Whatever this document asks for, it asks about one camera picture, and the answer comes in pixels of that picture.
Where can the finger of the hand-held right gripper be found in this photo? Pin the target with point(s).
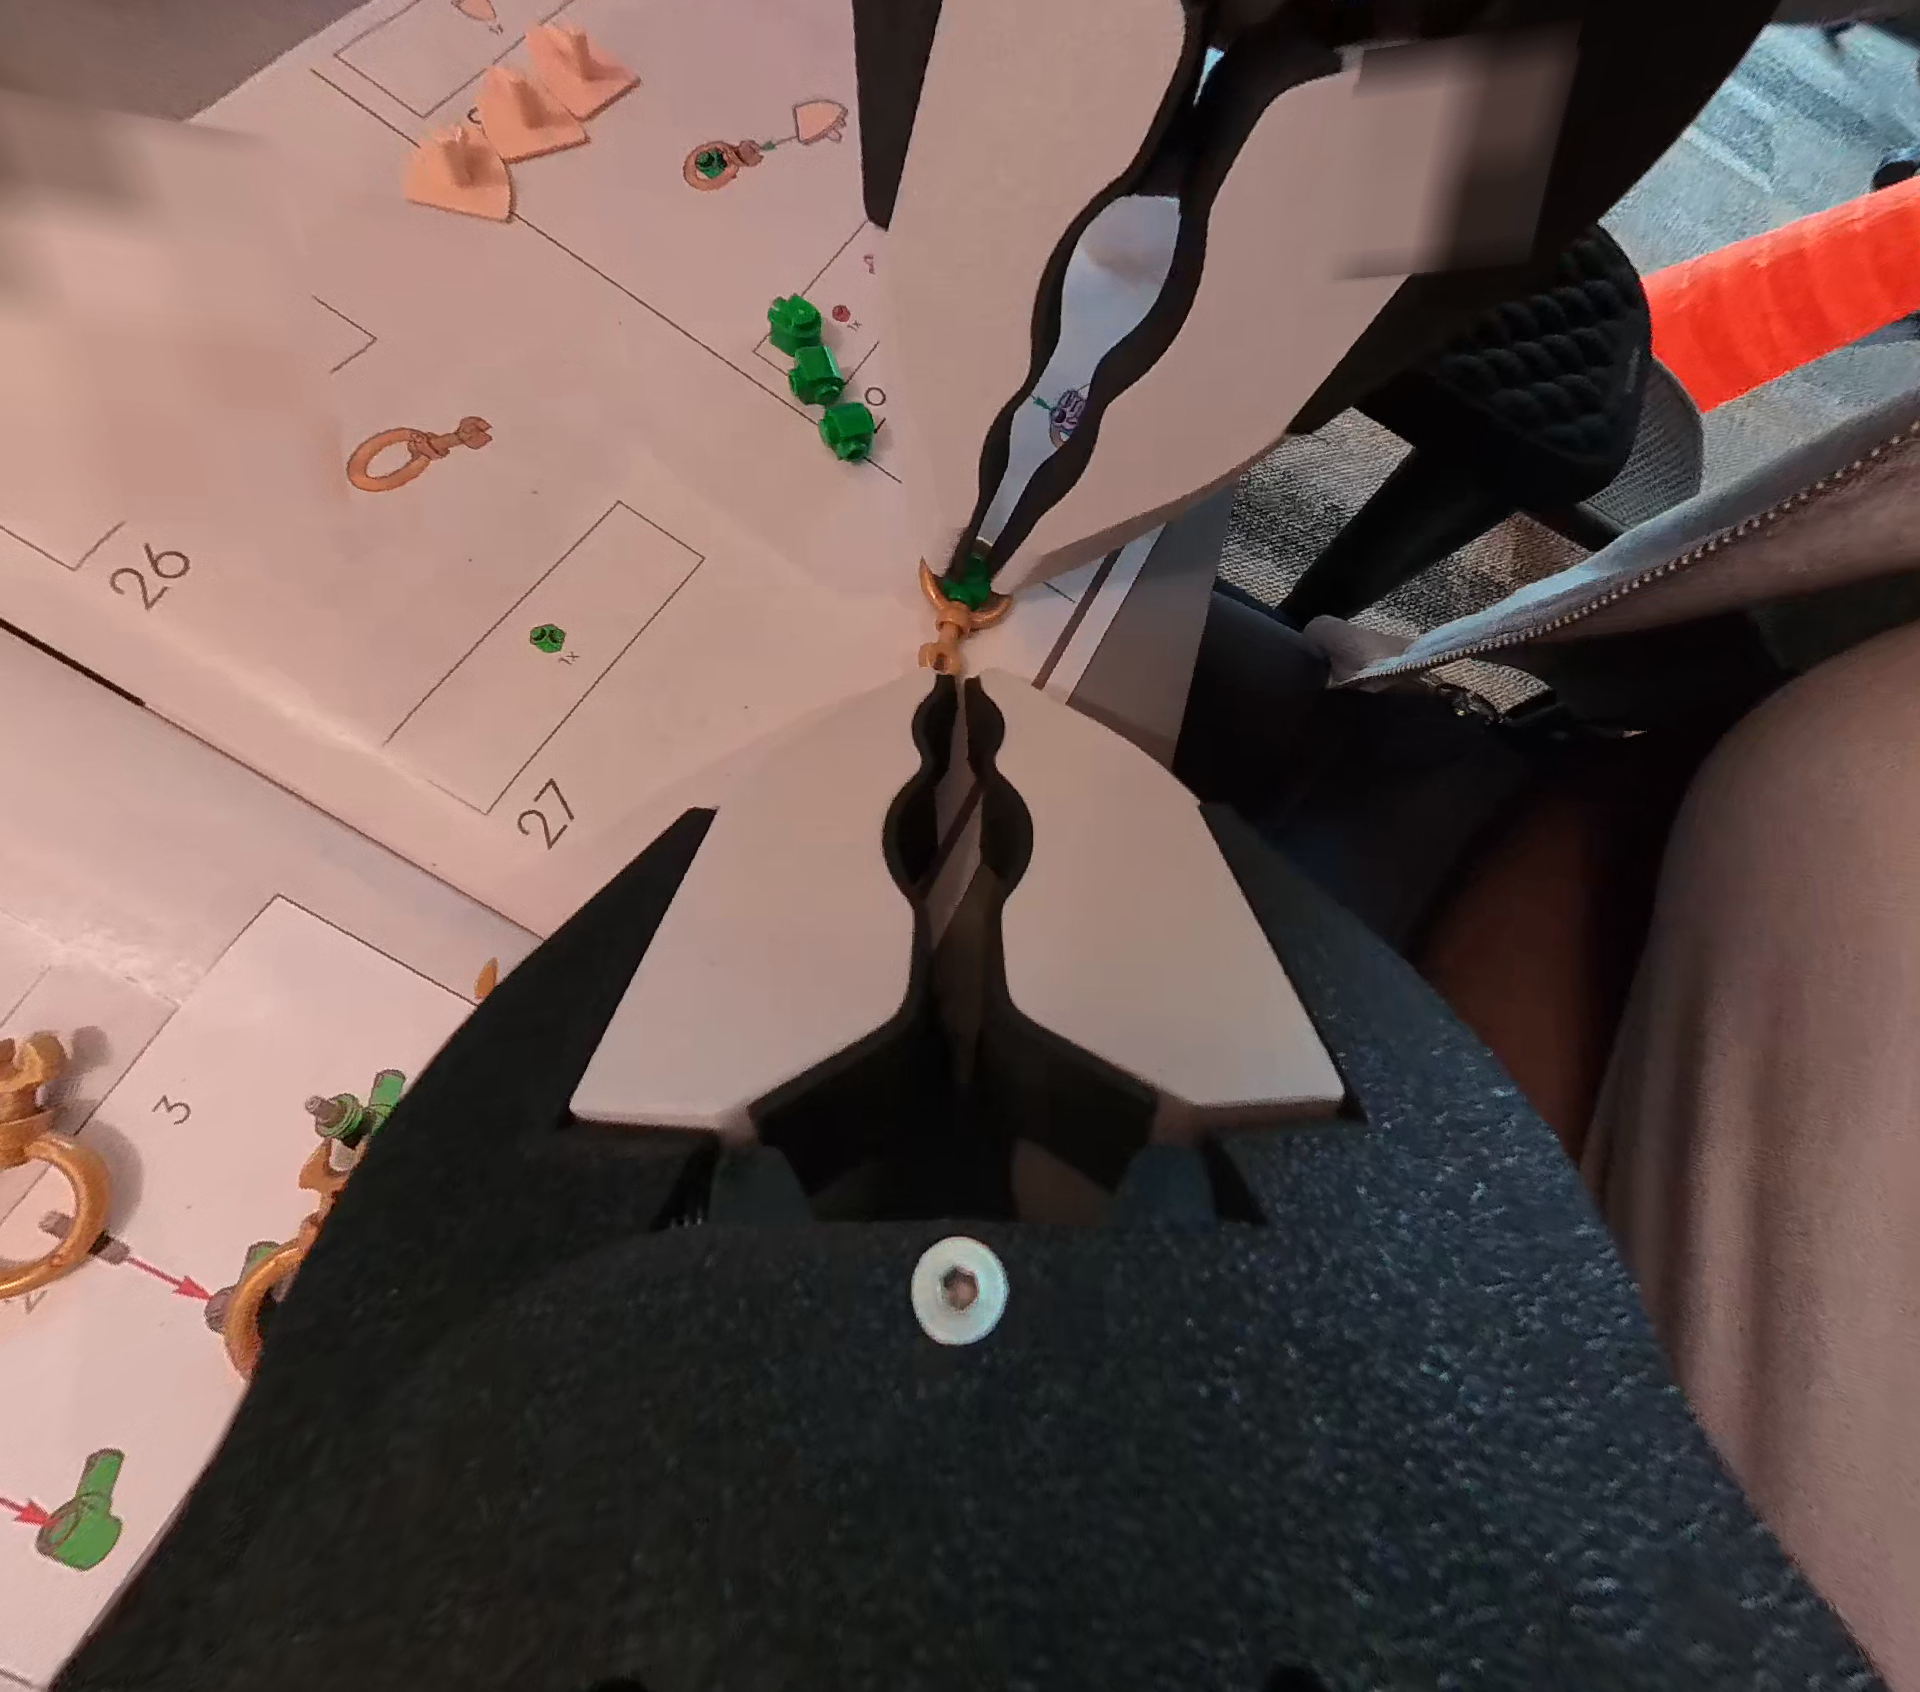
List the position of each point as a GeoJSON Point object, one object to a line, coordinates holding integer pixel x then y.
{"type": "Point", "coordinates": [1245, 373]}
{"type": "Point", "coordinates": [1034, 43]}

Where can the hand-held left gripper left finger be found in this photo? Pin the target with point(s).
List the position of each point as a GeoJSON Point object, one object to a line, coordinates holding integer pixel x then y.
{"type": "Point", "coordinates": [780, 943]}

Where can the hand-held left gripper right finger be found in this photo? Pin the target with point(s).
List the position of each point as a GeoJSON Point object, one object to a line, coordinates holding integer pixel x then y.
{"type": "Point", "coordinates": [1154, 943]}

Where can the green stud toy piece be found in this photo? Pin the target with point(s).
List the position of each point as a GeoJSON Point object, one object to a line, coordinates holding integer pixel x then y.
{"type": "Point", "coordinates": [818, 376]}
{"type": "Point", "coordinates": [971, 582]}
{"type": "Point", "coordinates": [849, 433]}
{"type": "Point", "coordinates": [793, 325]}

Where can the black mesh office chair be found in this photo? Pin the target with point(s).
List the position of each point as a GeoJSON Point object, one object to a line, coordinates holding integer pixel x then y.
{"type": "Point", "coordinates": [1530, 373]}

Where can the person's bare leg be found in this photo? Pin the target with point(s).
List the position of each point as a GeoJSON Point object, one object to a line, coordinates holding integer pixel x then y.
{"type": "Point", "coordinates": [1523, 973]}

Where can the orange object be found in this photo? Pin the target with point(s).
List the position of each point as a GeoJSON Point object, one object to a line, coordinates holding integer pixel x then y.
{"type": "Point", "coordinates": [1771, 290]}

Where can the peach petal toy piece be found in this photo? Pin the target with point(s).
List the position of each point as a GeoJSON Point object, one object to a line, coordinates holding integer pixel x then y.
{"type": "Point", "coordinates": [524, 124]}
{"type": "Point", "coordinates": [583, 81]}
{"type": "Point", "coordinates": [458, 180]}

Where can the grey zip jacket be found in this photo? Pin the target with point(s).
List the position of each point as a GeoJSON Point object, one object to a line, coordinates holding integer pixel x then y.
{"type": "Point", "coordinates": [1651, 582]}

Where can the white instruction booklet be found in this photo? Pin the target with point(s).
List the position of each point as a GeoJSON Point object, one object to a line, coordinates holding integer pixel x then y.
{"type": "Point", "coordinates": [630, 403]}

